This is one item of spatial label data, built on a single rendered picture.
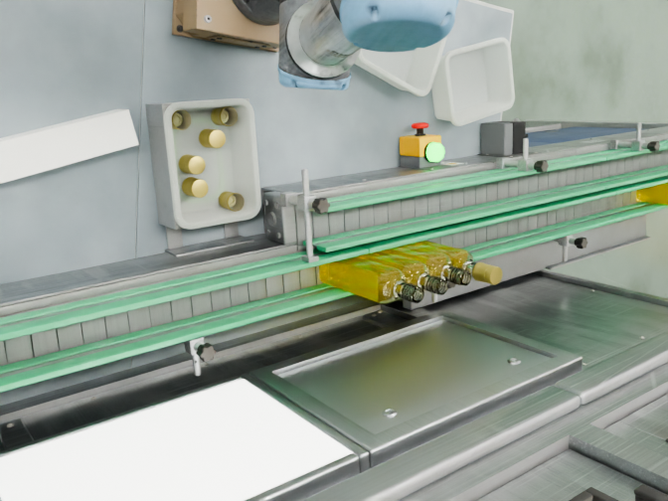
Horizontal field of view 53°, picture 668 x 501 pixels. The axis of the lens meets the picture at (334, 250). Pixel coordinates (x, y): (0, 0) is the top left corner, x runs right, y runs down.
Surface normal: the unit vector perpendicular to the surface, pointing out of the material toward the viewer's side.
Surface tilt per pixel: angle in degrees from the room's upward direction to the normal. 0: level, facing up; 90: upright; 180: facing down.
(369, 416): 90
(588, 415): 90
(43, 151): 0
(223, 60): 0
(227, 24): 4
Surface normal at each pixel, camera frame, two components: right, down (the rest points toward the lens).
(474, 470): -0.05, -0.97
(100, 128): 0.58, 0.17
